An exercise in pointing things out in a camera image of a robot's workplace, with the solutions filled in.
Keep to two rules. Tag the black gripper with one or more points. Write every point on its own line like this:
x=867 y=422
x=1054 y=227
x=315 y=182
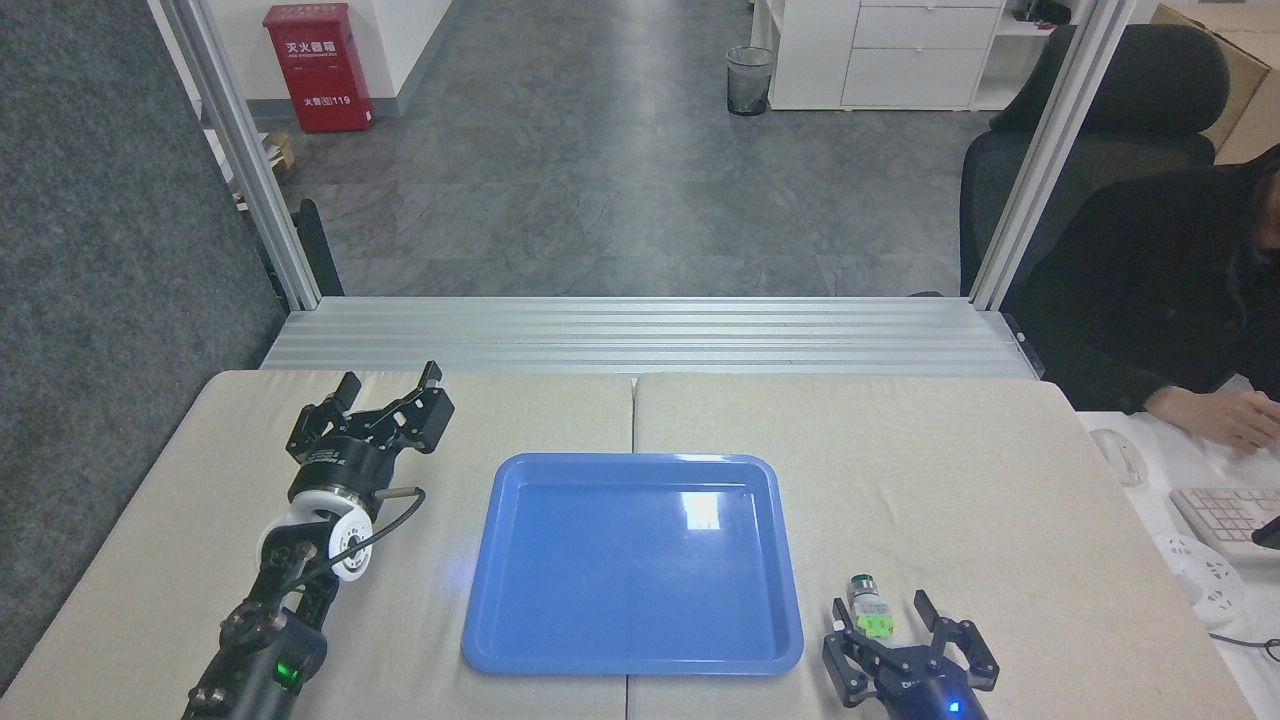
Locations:
x=935 y=698
x=345 y=462

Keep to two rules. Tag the switch part with green clip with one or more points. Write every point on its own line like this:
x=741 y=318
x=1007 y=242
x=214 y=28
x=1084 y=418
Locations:
x=868 y=605

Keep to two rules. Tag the blue plastic tray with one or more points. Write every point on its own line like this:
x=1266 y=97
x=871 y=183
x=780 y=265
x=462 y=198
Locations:
x=632 y=565

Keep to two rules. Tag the person's hand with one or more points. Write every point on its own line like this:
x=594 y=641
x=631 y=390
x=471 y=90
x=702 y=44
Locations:
x=1240 y=420

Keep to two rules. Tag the beige table mat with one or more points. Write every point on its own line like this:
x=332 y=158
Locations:
x=420 y=600
x=950 y=500

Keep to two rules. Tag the black chair back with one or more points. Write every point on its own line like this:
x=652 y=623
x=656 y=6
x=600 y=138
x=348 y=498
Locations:
x=318 y=250

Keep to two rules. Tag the white computer mouse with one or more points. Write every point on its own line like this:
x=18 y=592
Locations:
x=1117 y=457

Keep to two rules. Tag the white power strip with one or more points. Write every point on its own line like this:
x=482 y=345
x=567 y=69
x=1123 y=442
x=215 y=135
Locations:
x=1205 y=580

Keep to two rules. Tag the white keyboard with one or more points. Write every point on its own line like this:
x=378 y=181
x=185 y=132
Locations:
x=1225 y=520

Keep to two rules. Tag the red fire extinguisher box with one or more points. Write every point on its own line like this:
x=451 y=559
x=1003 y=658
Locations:
x=320 y=70

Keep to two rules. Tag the person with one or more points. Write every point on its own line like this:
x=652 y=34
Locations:
x=1150 y=280

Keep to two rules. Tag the mesh waste bin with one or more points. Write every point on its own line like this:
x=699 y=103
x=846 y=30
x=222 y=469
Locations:
x=750 y=82

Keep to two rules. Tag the white drawer cabinet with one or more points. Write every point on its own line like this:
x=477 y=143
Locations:
x=880 y=55

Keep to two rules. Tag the black office chair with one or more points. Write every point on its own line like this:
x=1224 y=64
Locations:
x=1140 y=90

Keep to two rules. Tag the brown cardboard box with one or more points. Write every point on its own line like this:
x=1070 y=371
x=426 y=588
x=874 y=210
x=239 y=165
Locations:
x=1255 y=70

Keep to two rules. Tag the silver aluminium rail base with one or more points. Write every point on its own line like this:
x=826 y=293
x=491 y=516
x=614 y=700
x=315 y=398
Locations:
x=640 y=335

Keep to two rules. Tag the silver aluminium post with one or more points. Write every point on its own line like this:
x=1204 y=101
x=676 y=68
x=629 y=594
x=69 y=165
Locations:
x=245 y=160
x=1050 y=150

